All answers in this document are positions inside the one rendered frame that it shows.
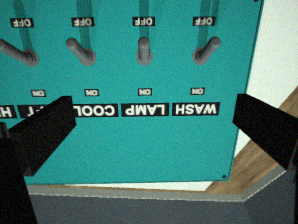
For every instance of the teal console panel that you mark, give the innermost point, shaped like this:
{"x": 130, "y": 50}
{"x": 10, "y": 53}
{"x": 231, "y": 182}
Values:
{"x": 148, "y": 110}

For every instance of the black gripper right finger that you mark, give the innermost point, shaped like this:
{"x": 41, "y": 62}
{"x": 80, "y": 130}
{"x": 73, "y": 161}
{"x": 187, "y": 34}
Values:
{"x": 273, "y": 130}

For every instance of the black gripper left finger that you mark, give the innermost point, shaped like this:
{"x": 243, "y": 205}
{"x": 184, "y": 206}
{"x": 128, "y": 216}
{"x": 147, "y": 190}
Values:
{"x": 24, "y": 148}

